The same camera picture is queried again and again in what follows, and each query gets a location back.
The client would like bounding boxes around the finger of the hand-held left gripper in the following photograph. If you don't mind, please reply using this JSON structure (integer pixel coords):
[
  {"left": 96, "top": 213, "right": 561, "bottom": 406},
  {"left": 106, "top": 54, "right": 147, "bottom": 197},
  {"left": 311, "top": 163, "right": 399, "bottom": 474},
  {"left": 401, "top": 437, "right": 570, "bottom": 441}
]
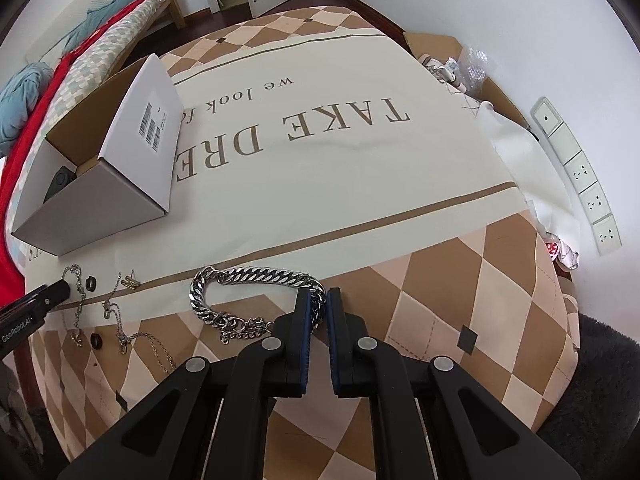
[{"left": 0, "top": 280, "right": 71, "bottom": 317}]

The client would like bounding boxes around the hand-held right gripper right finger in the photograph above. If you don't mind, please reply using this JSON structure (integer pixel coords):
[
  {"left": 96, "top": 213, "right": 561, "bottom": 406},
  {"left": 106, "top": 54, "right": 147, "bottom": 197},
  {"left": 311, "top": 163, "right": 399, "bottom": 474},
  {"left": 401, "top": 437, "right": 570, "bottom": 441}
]
[{"left": 326, "top": 287, "right": 576, "bottom": 480}]

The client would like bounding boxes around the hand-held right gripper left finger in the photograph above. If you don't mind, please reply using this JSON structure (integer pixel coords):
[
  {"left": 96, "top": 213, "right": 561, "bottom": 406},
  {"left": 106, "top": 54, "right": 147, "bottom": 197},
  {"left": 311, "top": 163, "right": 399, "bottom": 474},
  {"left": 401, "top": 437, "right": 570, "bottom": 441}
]
[{"left": 56, "top": 287, "right": 315, "bottom": 480}]

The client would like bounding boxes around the thin silver chain necklace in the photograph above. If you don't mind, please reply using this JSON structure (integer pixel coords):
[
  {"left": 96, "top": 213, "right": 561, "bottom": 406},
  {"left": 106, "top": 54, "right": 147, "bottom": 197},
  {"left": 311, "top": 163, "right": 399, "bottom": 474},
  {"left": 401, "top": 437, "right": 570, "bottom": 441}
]
[
  {"left": 127, "top": 332, "right": 177, "bottom": 376},
  {"left": 61, "top": 263, "right": 87, "bottom": 349}
]

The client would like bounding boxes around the thick silver chain bracelet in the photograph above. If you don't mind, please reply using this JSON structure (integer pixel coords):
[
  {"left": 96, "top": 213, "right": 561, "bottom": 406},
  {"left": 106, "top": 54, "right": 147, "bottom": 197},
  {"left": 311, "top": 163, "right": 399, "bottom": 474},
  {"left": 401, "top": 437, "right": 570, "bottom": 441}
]
[{"left": 189, "top": 266, "right": 327, "bottom": 345}]

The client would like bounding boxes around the black device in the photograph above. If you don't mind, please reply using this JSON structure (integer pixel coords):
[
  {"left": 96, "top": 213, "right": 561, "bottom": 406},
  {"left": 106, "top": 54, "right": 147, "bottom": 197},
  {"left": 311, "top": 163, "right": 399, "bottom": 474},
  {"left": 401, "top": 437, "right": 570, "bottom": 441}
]
[{"left": 42, "top": 165, "right": 79, "bottom": 206}]

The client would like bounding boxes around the printed checkered blanket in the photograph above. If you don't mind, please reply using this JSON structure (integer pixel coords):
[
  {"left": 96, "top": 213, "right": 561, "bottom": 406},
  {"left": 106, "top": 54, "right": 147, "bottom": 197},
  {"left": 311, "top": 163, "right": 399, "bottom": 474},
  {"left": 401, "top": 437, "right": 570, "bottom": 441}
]
[{"left": 27, "top": 6, "right": 581, "bottom": 480}]

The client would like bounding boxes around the teal cloth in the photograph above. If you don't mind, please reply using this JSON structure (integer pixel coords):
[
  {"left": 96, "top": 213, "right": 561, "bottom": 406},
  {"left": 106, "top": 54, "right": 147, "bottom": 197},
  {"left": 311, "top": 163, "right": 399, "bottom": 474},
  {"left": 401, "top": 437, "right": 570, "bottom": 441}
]
[
  {"left": 62, "top": 0, "right": 167, "bottom": 57},
  {"left": 0, "top": 62, "right": 54, "bottom": 157}
]

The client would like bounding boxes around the white cardboard box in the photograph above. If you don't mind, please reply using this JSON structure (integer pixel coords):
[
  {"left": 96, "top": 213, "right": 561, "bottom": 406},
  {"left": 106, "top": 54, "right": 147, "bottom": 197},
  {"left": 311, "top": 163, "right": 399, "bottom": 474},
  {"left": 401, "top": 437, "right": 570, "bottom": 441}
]
[{"left": 10, "top": 54, "right": 186, "bottom": 257}]

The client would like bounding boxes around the red and white packet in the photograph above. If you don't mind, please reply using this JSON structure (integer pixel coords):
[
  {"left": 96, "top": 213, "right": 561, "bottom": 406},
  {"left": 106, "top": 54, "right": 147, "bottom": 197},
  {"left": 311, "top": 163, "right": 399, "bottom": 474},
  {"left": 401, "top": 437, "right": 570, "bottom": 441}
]
[{"left": 544, "top": 239, "right": 582, "bottom": 274}]

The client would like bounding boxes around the checkered bed sheet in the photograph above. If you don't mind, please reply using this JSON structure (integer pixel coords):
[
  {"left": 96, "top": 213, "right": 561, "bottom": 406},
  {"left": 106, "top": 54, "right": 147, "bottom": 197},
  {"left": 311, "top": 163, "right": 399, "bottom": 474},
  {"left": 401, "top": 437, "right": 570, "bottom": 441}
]
[{"left": 45, "top": 0, "right": 173, "bottom": 126}]

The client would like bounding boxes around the dark grey rug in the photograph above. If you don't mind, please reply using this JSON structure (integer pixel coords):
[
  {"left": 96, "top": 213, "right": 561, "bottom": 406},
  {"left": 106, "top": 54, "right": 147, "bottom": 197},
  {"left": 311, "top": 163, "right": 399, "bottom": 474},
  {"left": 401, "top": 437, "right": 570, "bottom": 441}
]
[{"left": 536, "top": 310, "right": 640, "bottom": 480}]

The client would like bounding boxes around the brown cardboard box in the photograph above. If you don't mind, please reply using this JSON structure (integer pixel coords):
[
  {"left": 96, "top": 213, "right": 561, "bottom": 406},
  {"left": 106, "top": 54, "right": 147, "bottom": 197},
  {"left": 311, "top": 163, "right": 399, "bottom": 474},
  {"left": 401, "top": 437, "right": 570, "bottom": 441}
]
[{"left": 403, "top": 31, "right": 532, "bottom": 132}]

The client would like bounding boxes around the bubble wrap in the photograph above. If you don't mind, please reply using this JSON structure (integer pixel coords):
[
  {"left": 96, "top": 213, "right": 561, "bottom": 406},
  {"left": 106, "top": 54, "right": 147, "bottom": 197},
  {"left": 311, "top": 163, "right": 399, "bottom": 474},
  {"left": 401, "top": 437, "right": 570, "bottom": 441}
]
[{"left": 456, "top": 47, "right": 489, "bottom": 97}]

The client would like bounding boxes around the thin gold chain necklace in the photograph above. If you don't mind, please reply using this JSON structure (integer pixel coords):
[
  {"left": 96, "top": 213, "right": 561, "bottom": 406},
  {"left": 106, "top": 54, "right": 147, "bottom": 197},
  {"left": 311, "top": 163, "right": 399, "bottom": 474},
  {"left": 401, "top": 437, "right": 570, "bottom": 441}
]
[{"left": 102, "top": 272, "right": 132, "bottom": 356}]

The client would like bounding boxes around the white wall socket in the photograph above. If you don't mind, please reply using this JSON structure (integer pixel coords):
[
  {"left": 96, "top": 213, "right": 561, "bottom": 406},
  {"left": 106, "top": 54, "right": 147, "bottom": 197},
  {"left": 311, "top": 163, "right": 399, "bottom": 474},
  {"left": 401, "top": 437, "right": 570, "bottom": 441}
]
[
  {"left": 577, "top": 180, "right": 612, "bottom": 225},
  {"left": 591, "top": 212, "right": 622, "bottom": 249},
  {"left": 562, "top": 149, "right": 599, "bottom": 194}
]

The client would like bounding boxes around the blank white wall plate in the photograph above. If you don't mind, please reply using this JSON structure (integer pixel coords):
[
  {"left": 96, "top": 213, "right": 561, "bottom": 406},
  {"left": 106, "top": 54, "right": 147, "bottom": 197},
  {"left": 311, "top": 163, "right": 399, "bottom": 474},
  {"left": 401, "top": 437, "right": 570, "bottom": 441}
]
[{"left": 547, "top": 122, "right": 584, "bottom": 164}]

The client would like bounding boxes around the wooden bed frame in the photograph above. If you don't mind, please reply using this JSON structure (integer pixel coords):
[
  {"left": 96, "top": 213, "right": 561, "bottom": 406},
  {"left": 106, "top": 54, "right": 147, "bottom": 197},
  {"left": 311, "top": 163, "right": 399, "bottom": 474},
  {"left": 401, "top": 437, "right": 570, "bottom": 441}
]
[{"left": 112, "top": 0, "right": 187, "bottom": 81}]

